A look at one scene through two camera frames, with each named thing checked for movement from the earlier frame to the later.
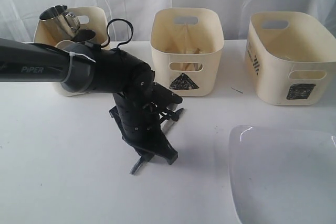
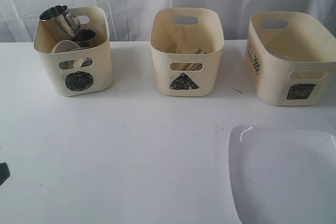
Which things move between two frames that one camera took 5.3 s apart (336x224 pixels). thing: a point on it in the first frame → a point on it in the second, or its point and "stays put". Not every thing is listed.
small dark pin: x=237 y=90 stays put
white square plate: x=282 y=175 stays put
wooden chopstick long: x=187 y=38 → x=181 y=32
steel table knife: x=174 y=116 → x=197 y=66
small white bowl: x=67 y=45 stays put
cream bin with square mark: x=291 y=57 stays put
